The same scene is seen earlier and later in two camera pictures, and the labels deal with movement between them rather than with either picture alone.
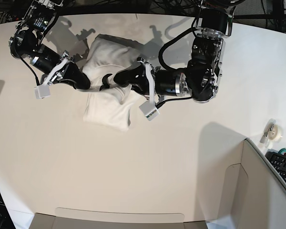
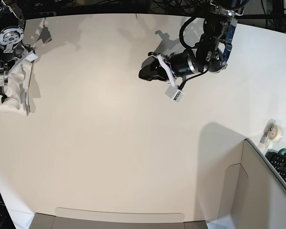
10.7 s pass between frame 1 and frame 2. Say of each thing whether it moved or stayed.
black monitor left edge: stayed
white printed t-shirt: moved
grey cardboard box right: stayed
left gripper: moved
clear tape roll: stayed
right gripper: moved
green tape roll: stayed
